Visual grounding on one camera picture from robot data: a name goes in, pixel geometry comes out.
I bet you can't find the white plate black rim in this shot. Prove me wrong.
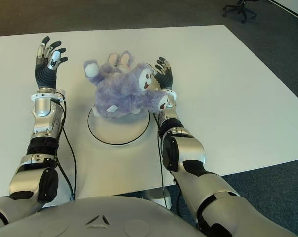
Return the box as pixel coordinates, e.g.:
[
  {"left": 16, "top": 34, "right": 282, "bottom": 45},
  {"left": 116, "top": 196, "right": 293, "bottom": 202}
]
[{"left": 87, "top": 105, "right": 151, "bottom": 145}]

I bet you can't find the black office chair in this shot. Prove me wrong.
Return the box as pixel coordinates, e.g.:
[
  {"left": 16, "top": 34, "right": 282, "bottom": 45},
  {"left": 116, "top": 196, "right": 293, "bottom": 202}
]
[{"left": 222, "top": 0, "right": 259, "bottom": 24}]

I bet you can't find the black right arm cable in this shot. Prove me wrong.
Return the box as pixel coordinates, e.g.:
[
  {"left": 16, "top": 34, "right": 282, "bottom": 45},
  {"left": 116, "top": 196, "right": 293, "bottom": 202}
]
[{"left": 152, "top": 112, "right": 173, "bottom": 210}]

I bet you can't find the white table pedestal base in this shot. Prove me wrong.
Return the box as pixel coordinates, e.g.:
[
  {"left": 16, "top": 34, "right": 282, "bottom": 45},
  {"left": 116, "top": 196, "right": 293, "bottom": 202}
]
[{"left": 141, "top": 186, "right": 173, "bottom": 210}]

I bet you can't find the thick black hanging cable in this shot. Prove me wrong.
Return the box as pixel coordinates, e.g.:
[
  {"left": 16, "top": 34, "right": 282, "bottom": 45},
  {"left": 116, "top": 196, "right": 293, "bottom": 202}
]
[{"left": 173, "top": 179, "right": 184, "bottom": 219}]

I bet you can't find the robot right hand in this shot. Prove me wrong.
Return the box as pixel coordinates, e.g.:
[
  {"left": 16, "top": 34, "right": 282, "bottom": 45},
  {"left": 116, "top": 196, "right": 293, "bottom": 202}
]
[{"left": 148, "top": 56, "right": 175, "bottom": 90}]

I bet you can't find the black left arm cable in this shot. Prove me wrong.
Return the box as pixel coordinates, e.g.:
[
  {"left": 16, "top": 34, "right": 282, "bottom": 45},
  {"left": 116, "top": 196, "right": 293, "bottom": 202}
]
[{"left": 53, "top": 98, "right": 77, "bottom": 202}]

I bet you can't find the purple plush bunny doll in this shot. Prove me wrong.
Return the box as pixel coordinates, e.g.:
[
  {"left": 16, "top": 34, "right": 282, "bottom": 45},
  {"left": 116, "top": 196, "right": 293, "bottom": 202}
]
[{"left": 83, "top": 50, "right": 170, "bottom": 119}]

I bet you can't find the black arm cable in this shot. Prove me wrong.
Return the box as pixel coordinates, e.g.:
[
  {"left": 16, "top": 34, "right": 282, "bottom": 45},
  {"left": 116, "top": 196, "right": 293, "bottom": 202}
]
[
  {"left": 152, "top": 112, "right": 173, "bottom": 210},
  {"left": 53, "top": 98, "right": 77, "bottom": 202}
]

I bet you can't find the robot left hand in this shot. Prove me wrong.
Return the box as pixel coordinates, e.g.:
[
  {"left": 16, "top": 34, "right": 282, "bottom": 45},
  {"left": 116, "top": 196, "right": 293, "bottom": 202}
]
[{"left": 34, "top": 36, "right": 69, "bottom": 93}]

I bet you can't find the silver robot torso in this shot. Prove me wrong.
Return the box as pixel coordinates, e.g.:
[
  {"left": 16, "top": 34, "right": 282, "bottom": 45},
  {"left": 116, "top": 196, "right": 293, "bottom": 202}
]
[{"left": 0, "top": 196, "right": 292, "bottom": 237}]

